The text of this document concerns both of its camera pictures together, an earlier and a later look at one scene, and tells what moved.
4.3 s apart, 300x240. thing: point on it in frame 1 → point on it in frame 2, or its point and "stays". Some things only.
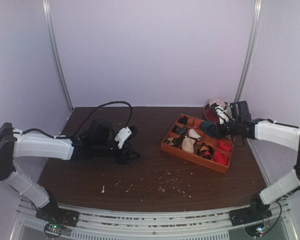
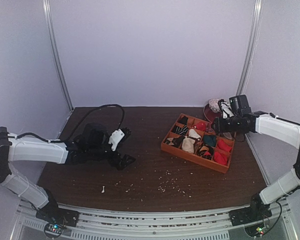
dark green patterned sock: (204, 125) → (210, 140)
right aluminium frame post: (251, 51) stays
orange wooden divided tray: (187, 140) stays
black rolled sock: (183, 120) stays
